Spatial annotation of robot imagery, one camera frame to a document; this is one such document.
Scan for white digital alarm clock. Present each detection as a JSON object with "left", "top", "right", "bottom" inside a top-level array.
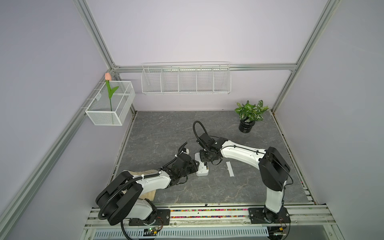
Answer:
[{"left": 195, "top": 153, "right": 209, "bottom": 177}]

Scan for white battery cover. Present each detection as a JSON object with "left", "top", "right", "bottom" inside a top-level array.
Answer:
[{"left": 226, "top": 162, "right": 235, "bottom": 177}]

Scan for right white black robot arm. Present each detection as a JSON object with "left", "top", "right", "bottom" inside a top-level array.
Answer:
[{"left": 193, "top": 121, "right": 294, "bottom": 224}]

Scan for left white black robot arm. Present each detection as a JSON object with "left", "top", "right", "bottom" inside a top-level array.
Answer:
[{"left": 96, "top": 144, "right": 199, "bottom": 235}]

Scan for beige work glove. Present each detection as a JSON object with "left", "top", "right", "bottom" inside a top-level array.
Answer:
[{"left": 124, "top": 170, "right": 158, "bottom": 201}]

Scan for green potted plant black pot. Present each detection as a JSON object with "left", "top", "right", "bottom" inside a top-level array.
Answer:
[{"left": 235, "top": 100, "right": 270, "bottom": 133}]

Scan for pink artificial tulip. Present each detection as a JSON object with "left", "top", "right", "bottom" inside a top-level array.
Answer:
[{"left": 105, "top": 73, "right": 119, "bottom": 111}]

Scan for white vented cable duct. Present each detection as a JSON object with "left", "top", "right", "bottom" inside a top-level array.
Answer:
[{"left": 92, "top": 226, "right": 271, "bottom": 240}]

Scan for white wire wall shelf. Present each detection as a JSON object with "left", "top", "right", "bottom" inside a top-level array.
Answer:
[{"left": 141, "top": 62, "right": 232, "bottom": 95}]

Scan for white mesh wall basket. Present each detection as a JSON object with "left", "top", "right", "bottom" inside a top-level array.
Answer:
[{"left": 81, "top": 81, "right": 136, "bottom": 126}]

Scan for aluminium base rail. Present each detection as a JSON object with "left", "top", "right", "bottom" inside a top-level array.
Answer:
[{"left": 85, "top": 203, "right": 337, "bottom": 230}]

